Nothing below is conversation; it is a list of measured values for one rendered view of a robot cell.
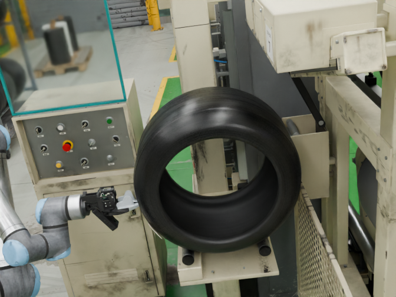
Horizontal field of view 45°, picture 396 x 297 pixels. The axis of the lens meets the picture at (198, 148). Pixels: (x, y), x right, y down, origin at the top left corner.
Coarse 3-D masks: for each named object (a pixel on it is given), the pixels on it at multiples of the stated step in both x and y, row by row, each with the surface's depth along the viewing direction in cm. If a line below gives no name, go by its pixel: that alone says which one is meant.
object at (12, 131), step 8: (0, 80) 510; (0, 88) 488; (0, 96) 483; (0, 104) 483; (8, 104) 524; (0, 112) 487; (8, 112) 571; (0, 120) 477; (8, 120) 543; (8, 128) 519; (8, 152) 496
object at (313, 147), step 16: (288, 128) 204; (304, 128) 206; (320, 128) 198; (304, 144) 189; (320, 144) 189; (304, 160) 192; (320, 160) 192; (304, 176) 195; (320, 176) 195; (320, 192) 198
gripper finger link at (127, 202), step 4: (124, 196) 172; (128, 196) 171; (124, 200) 172; (128, 200) 172; (132, 200) 172; (116, 204) 173; (120, 204) 173; (124, 204) 173; (128, 204) 173; (132, 204) 173; (136, 204) 174; (120, 208) 173; (132, 208) 173
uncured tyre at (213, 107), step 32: (192, 96) 163; (224, 96) 160; (160, 128) 155; (192, 128) 150; (224, 128) 150; (256, 128) 151; (160, 160) 154; (288, 160) 156; (160, 192) 189; (256, 192) 192; (288, 192) 161; (160, 224) 165; (192, 224) 188; (224, 224) 190; (256, 224) 182
